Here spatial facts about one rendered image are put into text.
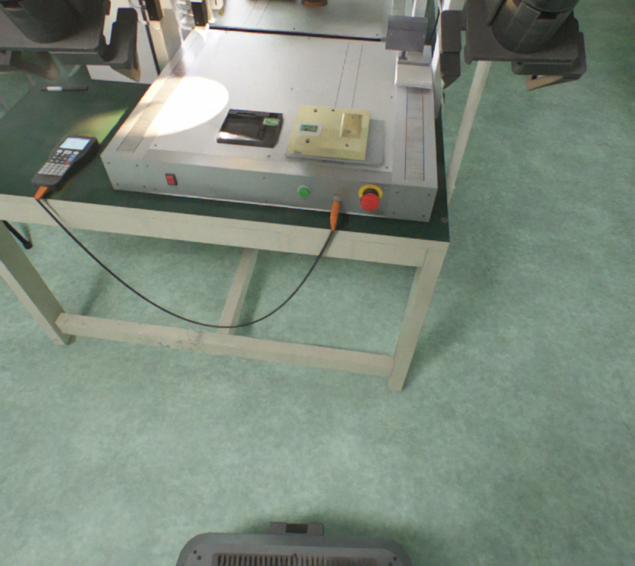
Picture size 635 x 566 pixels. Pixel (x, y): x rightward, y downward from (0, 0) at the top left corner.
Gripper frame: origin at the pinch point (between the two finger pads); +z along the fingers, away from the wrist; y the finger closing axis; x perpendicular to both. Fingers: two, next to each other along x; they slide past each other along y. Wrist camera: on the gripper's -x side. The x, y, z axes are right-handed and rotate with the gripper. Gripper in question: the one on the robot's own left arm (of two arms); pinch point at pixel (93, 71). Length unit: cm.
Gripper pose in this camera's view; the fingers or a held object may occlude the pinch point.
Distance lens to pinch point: 62.9
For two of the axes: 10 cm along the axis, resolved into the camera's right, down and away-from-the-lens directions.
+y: -10.0, -0.3, 0.1
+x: -0.3, 9.8, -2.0
